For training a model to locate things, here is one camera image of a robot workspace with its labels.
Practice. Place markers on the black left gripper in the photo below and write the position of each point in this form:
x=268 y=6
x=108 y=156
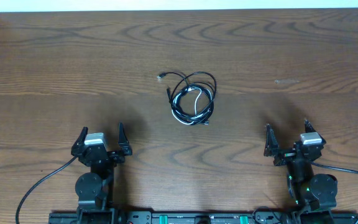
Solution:
x=126 y=149

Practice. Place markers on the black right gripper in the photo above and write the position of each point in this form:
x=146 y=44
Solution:
x=271 y=147

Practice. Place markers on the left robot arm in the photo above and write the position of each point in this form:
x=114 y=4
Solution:
x=94 y=188

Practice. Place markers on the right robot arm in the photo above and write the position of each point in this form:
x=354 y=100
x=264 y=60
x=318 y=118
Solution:
x=315 y=194

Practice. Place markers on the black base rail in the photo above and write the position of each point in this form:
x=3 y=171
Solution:
x=145 y=217

